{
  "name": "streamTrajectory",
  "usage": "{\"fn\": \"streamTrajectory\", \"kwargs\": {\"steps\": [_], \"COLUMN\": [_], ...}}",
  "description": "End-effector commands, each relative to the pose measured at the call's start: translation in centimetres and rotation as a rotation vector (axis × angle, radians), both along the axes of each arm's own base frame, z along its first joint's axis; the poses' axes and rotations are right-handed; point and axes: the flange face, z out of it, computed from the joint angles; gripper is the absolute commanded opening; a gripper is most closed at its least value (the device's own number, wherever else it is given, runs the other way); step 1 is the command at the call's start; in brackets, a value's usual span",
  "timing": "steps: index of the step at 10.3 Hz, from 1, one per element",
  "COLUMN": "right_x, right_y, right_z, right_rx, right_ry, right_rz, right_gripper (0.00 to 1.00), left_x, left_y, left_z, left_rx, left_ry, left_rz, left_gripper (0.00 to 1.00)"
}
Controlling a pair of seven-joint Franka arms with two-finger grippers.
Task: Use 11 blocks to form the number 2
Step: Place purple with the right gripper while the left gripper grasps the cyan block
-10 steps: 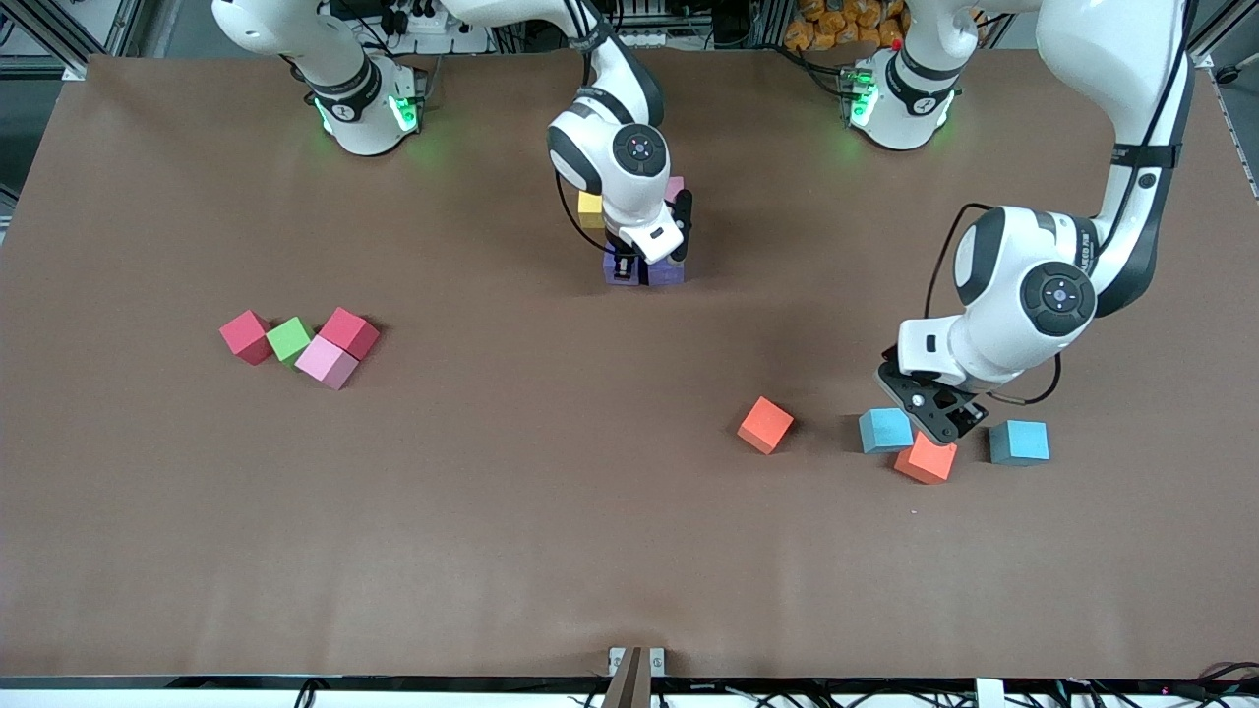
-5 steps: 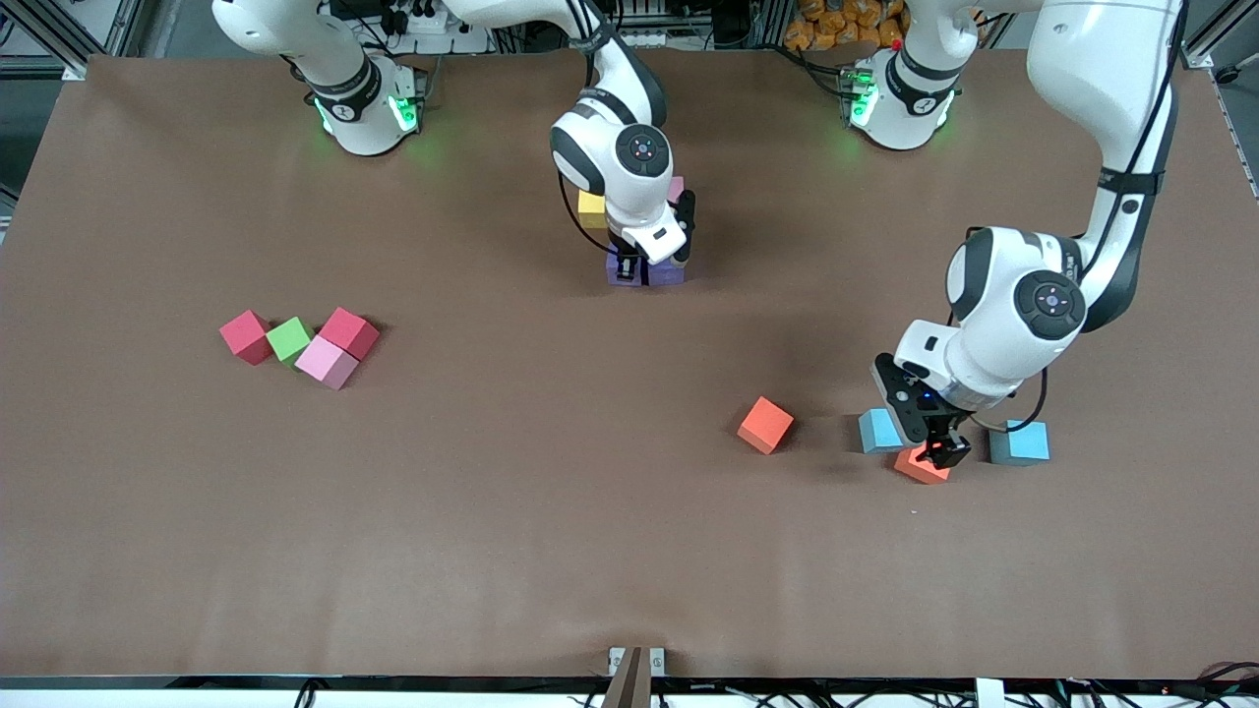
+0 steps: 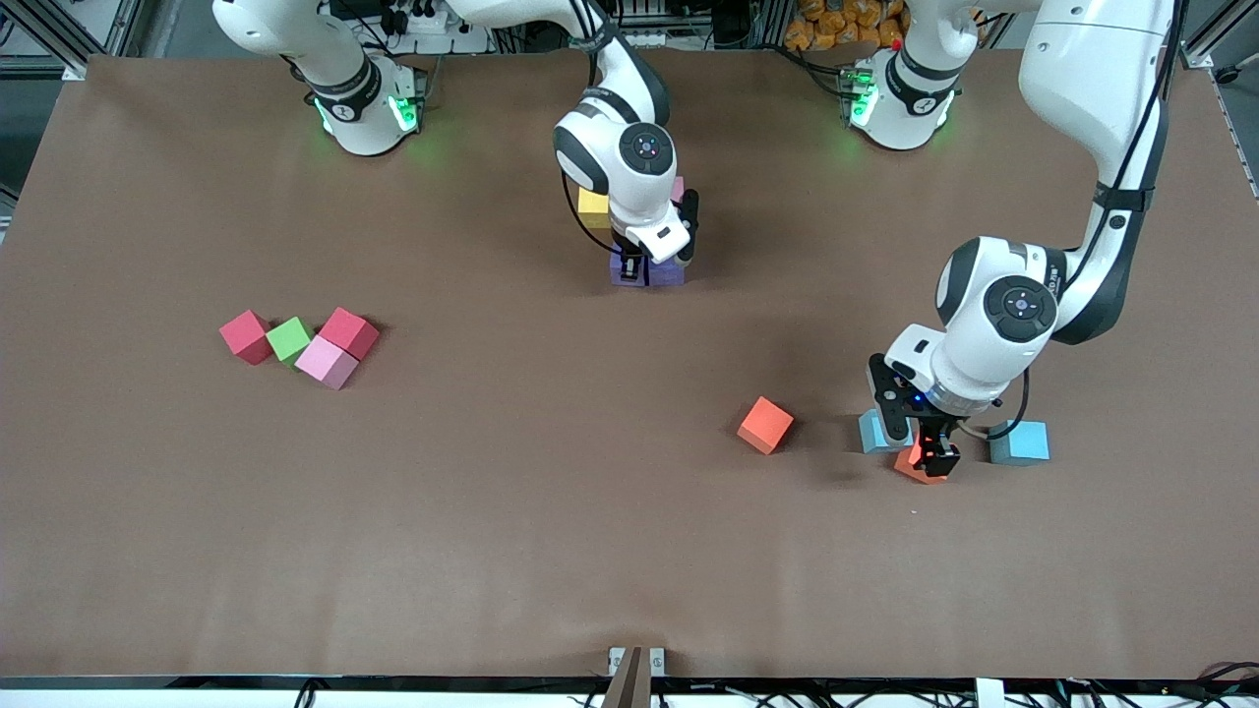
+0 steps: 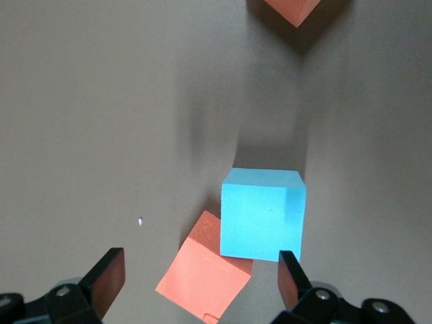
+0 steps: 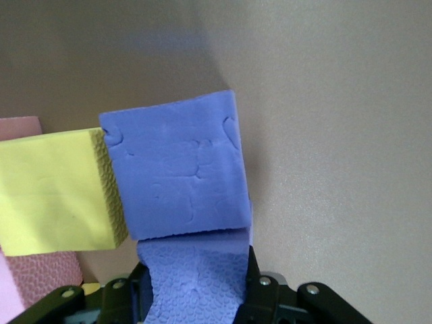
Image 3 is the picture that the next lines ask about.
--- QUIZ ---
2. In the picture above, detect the pile of orange items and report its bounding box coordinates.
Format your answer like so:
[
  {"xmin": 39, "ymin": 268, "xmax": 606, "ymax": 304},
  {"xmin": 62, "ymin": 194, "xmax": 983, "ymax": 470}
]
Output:
[{"xmin": 785, "ymin": 0, "xmax": 911, "ymax": 52}]

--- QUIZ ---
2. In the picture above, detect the front camera mount bracket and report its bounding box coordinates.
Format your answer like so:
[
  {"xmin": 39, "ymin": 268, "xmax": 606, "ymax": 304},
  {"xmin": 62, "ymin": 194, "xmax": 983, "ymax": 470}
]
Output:
[{"xmin": 608, "ymin": 646, "xmax": 667, "ymax": 708}]

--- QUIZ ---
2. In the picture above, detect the green foam cube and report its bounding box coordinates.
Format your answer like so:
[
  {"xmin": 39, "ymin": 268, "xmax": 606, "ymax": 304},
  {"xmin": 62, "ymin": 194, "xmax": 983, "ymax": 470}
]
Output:
[{"xmin": 266, "ymin": 316, "xmax": 317, "ymax": 367}]

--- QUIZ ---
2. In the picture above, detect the white power strip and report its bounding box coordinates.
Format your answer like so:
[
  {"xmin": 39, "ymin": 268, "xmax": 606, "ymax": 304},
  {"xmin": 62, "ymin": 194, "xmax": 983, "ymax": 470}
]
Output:
[{"xmin": 389, "ymin": 0, "xmax": 449, "ymax": 35}]

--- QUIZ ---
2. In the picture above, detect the red foam cube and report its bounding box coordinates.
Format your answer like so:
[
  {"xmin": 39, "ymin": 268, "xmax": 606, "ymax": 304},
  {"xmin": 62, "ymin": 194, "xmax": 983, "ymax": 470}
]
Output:
[
  {"xmin": 318, "ymin": 307, "xmax": 381, "ymax": 361},
  {"xmin": 218, "ymin": 310, "xmax": 274, "ymax": 367}
]

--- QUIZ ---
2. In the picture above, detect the brown table cover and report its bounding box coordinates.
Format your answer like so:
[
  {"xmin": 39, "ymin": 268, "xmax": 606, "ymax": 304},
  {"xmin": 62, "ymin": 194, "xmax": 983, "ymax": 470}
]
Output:
[{"xmin": 0, "ymin": 47, "xmax": 1259, "ymax": 681}]

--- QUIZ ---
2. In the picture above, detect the aluminium frame profile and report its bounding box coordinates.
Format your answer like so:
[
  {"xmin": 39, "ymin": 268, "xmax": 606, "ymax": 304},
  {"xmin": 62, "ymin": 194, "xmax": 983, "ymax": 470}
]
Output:
[
  {"xmin": 0, "ymin": 0, "xmax": 149, "ymax": 82},
  {"xmin": 1180, "ymin": 0, "xmax": 1259, "ymax": 70}
]

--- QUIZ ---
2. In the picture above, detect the orange foam cube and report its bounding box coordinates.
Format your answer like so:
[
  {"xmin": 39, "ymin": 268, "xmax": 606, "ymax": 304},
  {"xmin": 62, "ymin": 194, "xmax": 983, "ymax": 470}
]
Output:
[
  {"xmin": 893, "ymin": 442, "xmax": 947, "ymax": 485},
  {"xmin": 737, "ymin": 396, "xmax": 795, "ymax": 455}
]

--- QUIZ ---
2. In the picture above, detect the blue foam cube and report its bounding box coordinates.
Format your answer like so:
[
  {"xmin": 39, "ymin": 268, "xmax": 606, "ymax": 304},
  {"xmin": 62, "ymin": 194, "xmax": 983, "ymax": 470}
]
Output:
[
  {"xmin": 858, "ymin": 409, "xmax": 911, "ymax": 454},
  {"xmin": 989, "ymin": 419, "xmax": 1050, "ymax": 466}
]

